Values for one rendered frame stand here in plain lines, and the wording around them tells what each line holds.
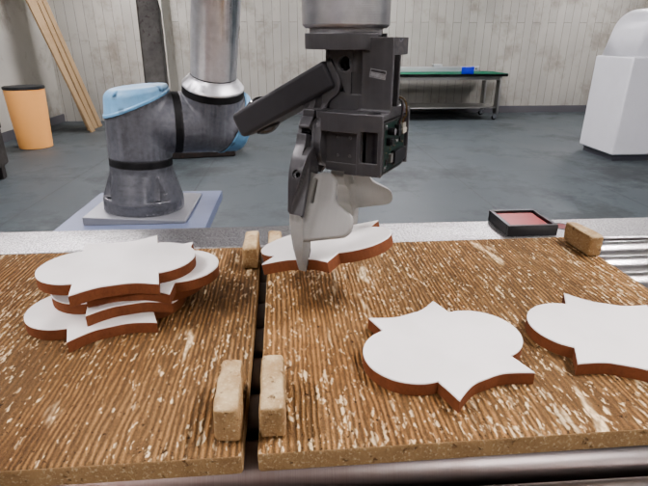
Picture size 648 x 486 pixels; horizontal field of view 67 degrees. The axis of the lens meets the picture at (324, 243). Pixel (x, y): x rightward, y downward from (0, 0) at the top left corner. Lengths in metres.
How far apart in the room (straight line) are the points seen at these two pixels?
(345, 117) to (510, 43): 9.41
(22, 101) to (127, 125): 5.87
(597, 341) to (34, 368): 0.46
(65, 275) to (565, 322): 0.46
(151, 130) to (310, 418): 0.69
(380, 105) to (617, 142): 5.77
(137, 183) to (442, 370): 0.71
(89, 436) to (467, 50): 9.33
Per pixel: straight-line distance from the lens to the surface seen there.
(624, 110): 6.11
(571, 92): 10.41
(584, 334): 0.48
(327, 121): 0.43
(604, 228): 0.87
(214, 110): 0.95
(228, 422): 0.34
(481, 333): 0.45
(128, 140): 0.96
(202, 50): 0.94
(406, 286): 0.54
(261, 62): 9.03
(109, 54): 8.88
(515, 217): 0.82
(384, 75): 0.43
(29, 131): 6.86
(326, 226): 0.44
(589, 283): 0.61
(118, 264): 0.51
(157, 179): 0.97
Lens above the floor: 1.18
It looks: 22 degrees down
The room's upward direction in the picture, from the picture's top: straight up
